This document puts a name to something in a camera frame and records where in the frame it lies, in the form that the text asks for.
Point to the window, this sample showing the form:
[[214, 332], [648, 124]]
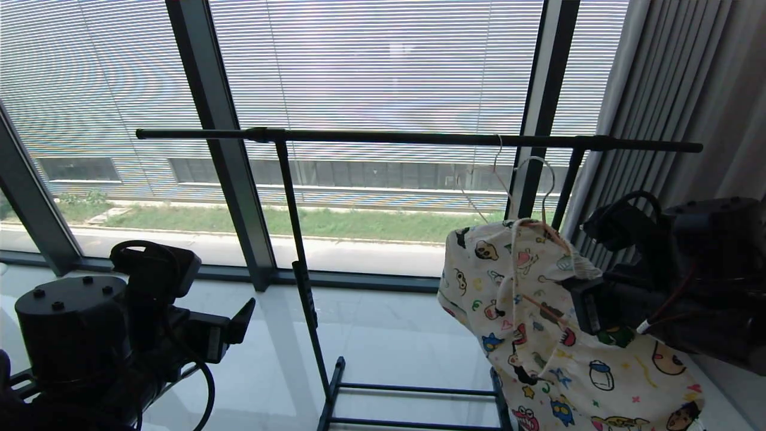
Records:
[[359, 72]]

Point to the cream printed garment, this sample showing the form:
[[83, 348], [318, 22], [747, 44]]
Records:
[[538, 359]]

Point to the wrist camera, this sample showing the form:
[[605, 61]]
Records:
[[155, 269], [622, 227]]

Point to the black clothes rack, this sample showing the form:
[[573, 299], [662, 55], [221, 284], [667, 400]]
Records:
[[419, 139]]

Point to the pink clothes hanger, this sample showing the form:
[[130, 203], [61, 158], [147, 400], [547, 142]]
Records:
[[553, 179], [498, 149]]

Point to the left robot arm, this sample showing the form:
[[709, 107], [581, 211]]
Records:
[[72, 323]]

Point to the grey curtain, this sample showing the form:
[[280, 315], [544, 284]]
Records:
[[688, 90]]

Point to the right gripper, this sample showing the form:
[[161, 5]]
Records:
[[598, 305]]

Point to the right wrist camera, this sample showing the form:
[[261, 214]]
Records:
[[622, 227]]

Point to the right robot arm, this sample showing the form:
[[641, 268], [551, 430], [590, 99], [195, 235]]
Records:
[[718, 269]]

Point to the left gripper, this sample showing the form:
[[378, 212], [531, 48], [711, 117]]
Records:
[[203, 338]]

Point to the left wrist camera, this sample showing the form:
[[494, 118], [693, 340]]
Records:
[[155, 269]]

